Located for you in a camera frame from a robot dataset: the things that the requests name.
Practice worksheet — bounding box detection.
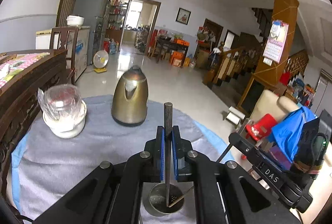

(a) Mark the blue plastic tarp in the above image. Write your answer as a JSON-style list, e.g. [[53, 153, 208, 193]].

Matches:
[[268, 106, 317, 162]]

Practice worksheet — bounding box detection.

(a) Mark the white plastic bowl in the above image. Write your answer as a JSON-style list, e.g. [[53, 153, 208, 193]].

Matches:
[[42, 100, 87, 139]]

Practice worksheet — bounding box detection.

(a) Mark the framed wall picture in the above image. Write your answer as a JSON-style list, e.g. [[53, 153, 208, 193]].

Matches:
[[176, 8, 191, 25]]

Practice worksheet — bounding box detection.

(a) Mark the small white floor fan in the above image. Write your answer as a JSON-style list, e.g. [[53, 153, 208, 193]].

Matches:
[[93, 50, 109, 73]]

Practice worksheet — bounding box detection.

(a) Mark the wooden staircase railing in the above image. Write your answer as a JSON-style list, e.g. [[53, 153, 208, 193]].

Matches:
[[203, 43, 263, 89]]

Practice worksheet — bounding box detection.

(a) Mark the dark chopstick two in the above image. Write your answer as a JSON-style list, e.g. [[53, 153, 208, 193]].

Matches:
[[168, 186, 194, 208]]

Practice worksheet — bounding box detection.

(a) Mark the small white step stool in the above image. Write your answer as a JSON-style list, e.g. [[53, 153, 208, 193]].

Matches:
[[226, 106, 246, 127]]

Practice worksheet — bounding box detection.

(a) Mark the dark carved wooden sideboard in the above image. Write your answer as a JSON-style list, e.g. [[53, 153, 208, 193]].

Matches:
[[1, 50, 66, 196]]

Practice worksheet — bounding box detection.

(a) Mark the white chest freezer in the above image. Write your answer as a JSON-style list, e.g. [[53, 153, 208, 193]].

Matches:
[[35, 26, 90, 82]]

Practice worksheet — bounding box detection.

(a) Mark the blue table cover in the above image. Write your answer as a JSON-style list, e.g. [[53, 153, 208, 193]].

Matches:
[[7, 120, 227, 212]]

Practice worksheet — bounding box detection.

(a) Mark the orange wooden pillar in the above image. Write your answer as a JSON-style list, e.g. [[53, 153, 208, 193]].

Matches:
[[236, 0, 301, 116]]

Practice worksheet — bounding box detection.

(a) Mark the brass electric kettle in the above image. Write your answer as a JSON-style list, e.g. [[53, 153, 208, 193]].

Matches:
[[111, 65, 149, 127]]

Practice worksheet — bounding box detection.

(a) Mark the wall calendar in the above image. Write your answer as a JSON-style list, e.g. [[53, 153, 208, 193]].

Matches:
[[263, 20, 289, 63]]

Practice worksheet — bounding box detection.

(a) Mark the white rice cooker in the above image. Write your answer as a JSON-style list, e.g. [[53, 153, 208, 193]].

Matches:
[[66, 15, 84, 26]]

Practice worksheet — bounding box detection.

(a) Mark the dark wooden chair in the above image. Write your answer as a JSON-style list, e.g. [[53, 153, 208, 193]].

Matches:
[[50, 26, 79, 85]]

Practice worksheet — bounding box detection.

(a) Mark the dark wooden side table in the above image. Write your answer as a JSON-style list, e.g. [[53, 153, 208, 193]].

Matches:
[[155, 38, 189, 68]]

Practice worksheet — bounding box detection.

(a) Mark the dark chopstick three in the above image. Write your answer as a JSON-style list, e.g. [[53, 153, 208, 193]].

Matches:
[[216, 144, 234, 163]]

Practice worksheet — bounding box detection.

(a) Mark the dark chopstick one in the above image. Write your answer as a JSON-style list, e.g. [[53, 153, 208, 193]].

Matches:
[[164, 102, 173, 207]]

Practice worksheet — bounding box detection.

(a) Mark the cream sofa armchair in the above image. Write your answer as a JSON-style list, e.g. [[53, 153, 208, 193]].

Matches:
[[249, 90, 299, 122]]

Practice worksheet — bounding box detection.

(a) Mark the grey refrigerator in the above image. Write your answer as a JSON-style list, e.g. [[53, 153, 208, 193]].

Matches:
[[71, 0, 110, 65]]

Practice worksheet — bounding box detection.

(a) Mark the grey table cloth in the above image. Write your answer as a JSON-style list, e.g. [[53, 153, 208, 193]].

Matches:
[[18, 95, 234, 224]]

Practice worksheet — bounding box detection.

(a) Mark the clear plastic bag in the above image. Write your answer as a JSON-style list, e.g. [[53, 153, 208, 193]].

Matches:
[[37, 84, 82, 121]]

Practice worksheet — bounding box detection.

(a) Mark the grey metal utensil holder cup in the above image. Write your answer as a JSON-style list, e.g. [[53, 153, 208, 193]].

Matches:
[[142, 183, 185, 217]]

